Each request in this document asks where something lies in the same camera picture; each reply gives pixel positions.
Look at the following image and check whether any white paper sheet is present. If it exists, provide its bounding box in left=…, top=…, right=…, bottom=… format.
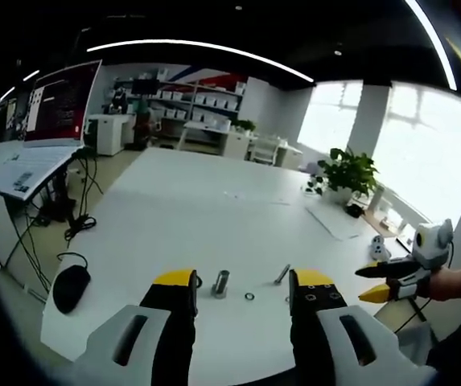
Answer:
left=305, top=206, right=373, bottom=241

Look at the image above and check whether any white side desk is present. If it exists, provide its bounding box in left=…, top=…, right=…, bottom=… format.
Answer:
left=249, top=135, right=304, bottom=166

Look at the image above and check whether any green potted plant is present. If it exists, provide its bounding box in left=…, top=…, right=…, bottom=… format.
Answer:
left=307, top=146, right=381, bottom=205

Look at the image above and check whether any shelf with white bins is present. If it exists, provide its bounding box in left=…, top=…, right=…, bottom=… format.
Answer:
left=149, top=74, right=248, bottom=129

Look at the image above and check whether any curved ceiling light strip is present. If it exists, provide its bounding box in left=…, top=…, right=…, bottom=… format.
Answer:
left=405, top=0, right=459, bottom=92

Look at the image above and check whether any black mouse cable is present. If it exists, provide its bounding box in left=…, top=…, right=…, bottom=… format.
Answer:
left=56, top=252, right=89, bottom=271

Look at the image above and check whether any white laptop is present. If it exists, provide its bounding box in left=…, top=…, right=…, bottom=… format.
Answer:
left=0, top=60, right=104, bottom=201

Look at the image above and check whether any long ceiling light strip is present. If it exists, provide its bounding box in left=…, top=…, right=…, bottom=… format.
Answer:
left=86, top=39, right=315, bottom=84

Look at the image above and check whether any metal bolt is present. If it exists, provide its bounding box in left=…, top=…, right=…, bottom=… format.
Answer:
left=274, top=263, right=291, bottom=286

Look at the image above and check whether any black computer mouse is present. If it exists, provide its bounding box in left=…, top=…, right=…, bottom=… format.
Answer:
left=54, top=265, right=92, bottom=315

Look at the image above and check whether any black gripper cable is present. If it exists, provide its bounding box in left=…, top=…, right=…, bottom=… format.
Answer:
left=393, top=240, right=455, bottom=335

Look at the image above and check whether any bundle of black cables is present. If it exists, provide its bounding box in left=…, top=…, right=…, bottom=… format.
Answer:
left=24, top=146, right=105, bottom=242

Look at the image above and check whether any white cylinder device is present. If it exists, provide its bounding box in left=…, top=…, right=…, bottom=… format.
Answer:
left=368, top=185, right=386, bottom=215

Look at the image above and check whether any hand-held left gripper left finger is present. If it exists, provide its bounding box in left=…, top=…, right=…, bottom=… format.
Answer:
left=72, top=269, right=200, bottom=386

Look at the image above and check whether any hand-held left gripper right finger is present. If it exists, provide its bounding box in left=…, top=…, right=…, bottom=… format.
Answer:
left=288, top=268, right=437, bottom=386

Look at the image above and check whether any white cabinet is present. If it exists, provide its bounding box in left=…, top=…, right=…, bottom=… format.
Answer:
left=87, top=113, right=131, bottom=157

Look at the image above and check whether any black monitor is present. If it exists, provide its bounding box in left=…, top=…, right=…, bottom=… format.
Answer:
left=132, top=78, right=160, bottom=96

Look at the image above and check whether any metal threaded stud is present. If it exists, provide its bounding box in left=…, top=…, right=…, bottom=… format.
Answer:
left=211, top=269, right=232, bottom=300

